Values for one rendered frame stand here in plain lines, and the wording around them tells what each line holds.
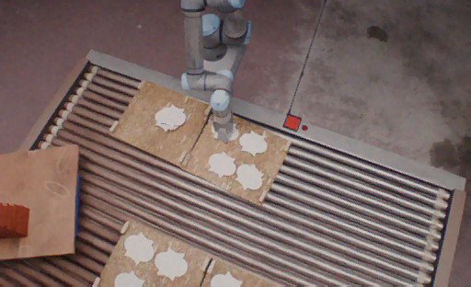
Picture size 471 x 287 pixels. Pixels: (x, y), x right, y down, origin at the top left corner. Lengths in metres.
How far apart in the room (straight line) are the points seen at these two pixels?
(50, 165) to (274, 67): 1.95
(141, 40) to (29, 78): 1.02
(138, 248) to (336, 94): 1.98
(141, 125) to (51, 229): 0.64
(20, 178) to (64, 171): 0.22
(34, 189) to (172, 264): 0.71
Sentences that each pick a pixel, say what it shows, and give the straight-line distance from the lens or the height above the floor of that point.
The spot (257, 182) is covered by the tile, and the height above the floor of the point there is 0.95.
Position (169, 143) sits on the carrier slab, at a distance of 1.94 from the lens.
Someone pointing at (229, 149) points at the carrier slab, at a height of 0.94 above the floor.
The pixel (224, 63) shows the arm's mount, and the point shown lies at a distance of 2.10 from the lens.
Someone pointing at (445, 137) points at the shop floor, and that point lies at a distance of 3.26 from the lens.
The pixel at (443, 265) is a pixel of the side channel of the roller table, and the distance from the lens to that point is 1.90.
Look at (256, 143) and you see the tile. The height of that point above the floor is 0.95.
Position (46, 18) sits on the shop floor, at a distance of 4.14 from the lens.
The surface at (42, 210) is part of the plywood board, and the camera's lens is 1.92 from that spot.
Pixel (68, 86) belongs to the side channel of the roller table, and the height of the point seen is 0.95.
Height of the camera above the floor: 2.67
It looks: 64 degrees down
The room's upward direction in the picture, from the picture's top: 7 degrees counter-clockwise
